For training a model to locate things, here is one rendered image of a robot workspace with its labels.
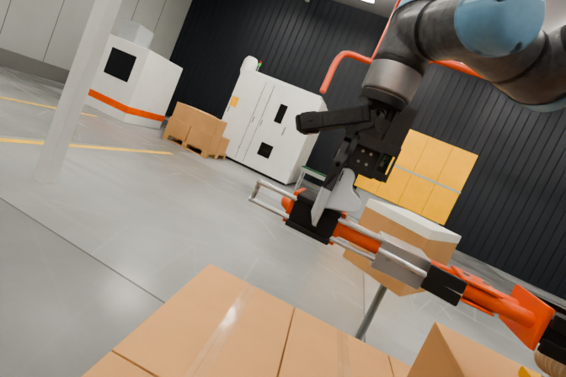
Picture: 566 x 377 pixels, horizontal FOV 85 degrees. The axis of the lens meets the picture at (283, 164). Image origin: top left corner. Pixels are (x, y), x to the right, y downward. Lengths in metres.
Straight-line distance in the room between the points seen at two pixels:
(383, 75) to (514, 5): 0.15
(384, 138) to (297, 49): 11.60
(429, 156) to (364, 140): 7.50
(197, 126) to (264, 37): 6.22
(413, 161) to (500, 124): 4.61
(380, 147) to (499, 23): 0.19
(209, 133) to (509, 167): 9.12
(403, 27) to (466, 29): 0.10
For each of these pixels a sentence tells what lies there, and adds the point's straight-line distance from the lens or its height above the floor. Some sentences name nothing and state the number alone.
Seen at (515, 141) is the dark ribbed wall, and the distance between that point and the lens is 11.99.
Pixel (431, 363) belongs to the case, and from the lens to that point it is 0.73.
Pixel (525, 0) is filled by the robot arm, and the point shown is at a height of 1.38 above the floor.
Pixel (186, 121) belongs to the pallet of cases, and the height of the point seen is 0.57.
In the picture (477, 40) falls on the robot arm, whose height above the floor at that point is 1.34.
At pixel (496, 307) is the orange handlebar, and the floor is 1.07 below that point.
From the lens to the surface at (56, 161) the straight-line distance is 3.23.
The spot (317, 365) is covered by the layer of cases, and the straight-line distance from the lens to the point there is 1.17.
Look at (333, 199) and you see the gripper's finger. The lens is 0.44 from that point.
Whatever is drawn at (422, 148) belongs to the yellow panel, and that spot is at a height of 2.16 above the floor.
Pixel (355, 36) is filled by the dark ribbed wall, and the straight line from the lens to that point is 11.92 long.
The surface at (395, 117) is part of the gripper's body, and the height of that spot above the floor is 1.25.
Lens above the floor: 1.17
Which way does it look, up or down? 5 degrees down
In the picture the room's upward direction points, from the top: 23 degrees clockwise
